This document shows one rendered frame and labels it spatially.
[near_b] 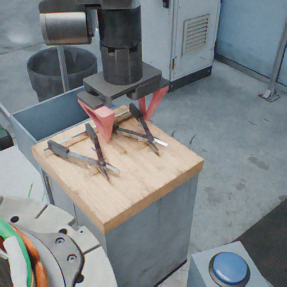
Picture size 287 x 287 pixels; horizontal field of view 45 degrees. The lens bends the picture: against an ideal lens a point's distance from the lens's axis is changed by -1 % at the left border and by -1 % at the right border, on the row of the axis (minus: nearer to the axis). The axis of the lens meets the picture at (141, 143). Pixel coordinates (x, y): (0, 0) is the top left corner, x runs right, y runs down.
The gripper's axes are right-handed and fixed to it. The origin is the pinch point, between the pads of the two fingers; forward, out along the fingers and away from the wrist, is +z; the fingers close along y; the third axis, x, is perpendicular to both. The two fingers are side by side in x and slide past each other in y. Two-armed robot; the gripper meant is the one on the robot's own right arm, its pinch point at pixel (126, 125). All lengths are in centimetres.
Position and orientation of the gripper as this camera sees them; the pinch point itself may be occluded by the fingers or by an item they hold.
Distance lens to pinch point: 57.1
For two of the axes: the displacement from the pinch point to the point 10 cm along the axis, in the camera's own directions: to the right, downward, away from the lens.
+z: 0.2, 7.7, 6.4
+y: -7.6, 4.3, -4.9
